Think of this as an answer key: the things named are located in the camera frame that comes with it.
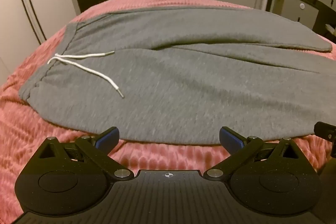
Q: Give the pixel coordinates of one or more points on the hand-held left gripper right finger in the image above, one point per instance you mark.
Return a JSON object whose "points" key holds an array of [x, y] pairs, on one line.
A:
{"points": [[231, 137]]}

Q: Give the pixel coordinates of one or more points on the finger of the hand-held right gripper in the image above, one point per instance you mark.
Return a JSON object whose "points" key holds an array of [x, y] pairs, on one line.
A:
{"points": [[325, 129]]}

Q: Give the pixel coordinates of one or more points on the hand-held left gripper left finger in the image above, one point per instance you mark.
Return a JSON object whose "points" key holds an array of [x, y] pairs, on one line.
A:
{"points": [[109, 136]]}

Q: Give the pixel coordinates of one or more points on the pink textured blanket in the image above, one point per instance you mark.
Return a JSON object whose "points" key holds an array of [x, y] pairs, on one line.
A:
{"points": [[26, 134]]}

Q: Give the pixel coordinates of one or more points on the grey cabinet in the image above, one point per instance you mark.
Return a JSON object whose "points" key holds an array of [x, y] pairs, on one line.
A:
{"points": [[294, 7]]}

